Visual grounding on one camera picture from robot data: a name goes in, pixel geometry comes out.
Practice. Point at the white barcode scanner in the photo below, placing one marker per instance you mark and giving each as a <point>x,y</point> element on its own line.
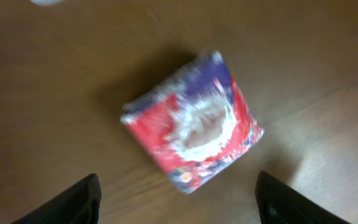
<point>46,2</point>

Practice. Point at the red purple tissue pack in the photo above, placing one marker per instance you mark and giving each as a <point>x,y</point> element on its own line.
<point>195,123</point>

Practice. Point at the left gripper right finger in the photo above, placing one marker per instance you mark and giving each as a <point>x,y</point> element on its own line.
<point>278,203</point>

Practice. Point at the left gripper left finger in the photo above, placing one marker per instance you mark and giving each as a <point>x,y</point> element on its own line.
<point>78,204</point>

